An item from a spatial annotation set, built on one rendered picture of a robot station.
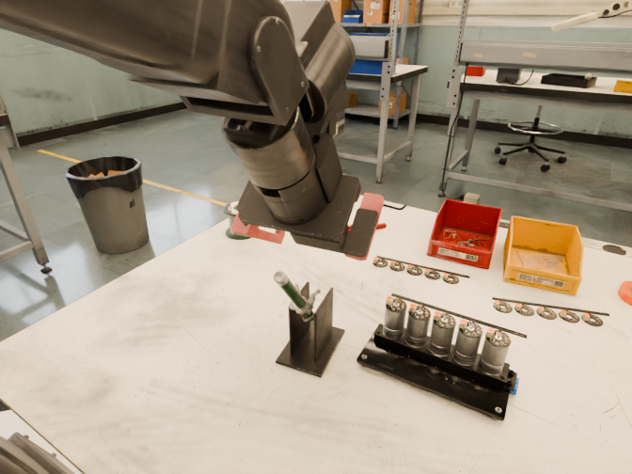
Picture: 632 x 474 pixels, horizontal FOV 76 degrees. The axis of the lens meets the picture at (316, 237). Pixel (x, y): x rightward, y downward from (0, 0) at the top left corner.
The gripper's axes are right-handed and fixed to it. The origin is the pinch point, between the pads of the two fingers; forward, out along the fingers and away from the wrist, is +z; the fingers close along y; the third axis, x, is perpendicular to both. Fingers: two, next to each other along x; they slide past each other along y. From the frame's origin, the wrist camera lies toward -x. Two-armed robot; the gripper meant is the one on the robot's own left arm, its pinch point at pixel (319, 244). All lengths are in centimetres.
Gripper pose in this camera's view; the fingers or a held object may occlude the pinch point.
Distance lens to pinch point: 45.1
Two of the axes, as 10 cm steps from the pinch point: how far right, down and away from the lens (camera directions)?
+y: -9.2, -1.8, 3.4
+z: 2.2, 4.7, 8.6
